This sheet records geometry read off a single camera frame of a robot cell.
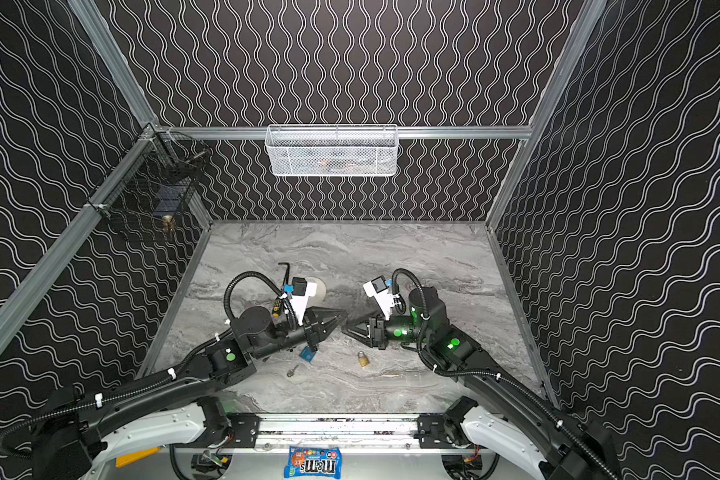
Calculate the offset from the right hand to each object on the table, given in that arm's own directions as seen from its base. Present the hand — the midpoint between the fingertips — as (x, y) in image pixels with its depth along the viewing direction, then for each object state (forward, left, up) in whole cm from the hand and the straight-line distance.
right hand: (346, 329), depth 67 cm
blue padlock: (+3, +13, -22) cm, 26 cm away
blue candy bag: (-23, +8, -22) cm, 32 cm away
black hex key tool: (+33, +25, -23) cm, 47 cm away
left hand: (0, -1, +6) cm, 6 cm away
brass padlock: (+2, -3, -24) cm, 24 cm away
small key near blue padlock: (-2, +17, -23) cm, 29 cm away
